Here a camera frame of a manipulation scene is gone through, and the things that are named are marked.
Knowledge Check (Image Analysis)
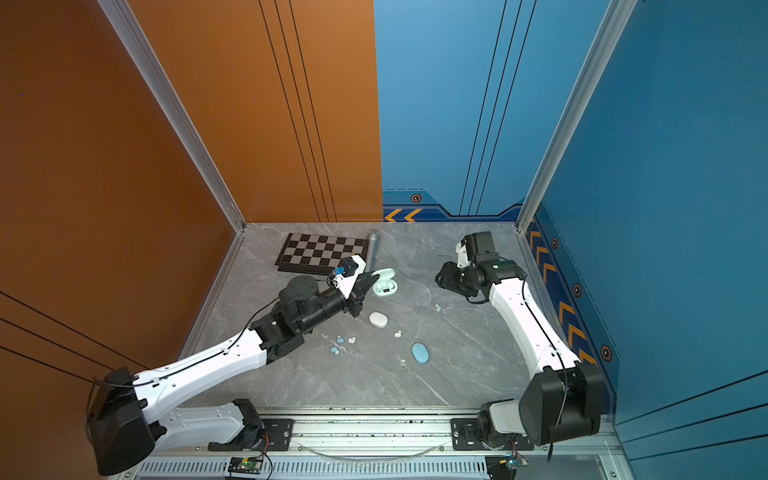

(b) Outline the black white chessboard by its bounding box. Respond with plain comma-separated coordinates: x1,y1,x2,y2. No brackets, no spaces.
275,233,368,276

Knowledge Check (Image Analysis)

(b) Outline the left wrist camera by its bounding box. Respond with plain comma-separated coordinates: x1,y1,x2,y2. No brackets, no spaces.
328,255,366,299

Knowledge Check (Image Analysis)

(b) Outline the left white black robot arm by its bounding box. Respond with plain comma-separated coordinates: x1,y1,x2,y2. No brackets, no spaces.
86,273,378,476

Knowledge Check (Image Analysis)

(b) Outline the aluminium corner post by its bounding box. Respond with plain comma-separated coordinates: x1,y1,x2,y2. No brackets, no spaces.
516,0,638,234
98,0,246,234

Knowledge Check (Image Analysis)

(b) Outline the left green circuit board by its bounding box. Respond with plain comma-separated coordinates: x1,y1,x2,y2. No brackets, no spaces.
226,456,265,478

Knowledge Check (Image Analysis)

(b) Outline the mint green earbud case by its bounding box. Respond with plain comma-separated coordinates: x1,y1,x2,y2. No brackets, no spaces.
373,268,398,297

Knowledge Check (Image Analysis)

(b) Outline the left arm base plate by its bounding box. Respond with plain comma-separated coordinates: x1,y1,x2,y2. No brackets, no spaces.
207,418,294,453

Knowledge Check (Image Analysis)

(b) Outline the right circuit board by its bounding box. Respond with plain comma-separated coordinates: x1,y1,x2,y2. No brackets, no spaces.
485,455,529,480

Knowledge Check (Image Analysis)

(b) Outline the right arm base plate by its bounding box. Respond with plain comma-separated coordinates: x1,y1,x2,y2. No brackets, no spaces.
450,418,535,451

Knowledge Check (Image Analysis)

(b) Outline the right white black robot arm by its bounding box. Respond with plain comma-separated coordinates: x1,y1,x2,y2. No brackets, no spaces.
435,232,605,449

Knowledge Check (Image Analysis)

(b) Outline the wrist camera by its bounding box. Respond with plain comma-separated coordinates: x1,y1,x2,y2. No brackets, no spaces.
328,255,366,299
456,239,470,269

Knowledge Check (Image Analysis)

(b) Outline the left aluminium corner post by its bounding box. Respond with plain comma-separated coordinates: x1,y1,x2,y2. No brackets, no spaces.
98,0,246,234

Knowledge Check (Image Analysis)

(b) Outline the blue earbud case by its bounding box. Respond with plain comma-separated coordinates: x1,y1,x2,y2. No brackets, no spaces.
411,342,430,364

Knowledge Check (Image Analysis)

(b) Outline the white earbud case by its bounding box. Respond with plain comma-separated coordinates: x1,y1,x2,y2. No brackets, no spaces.
369,312,389,329

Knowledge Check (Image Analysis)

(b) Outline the aluminium front rail frame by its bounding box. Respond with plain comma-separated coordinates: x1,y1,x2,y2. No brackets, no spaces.
117,406,634,479

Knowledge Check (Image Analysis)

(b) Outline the right aluminium corner post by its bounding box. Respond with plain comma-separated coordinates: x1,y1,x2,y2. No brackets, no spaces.
516,0,638,234

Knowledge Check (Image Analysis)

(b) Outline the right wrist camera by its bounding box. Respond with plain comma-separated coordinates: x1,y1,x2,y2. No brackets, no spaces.
456,239,470,269

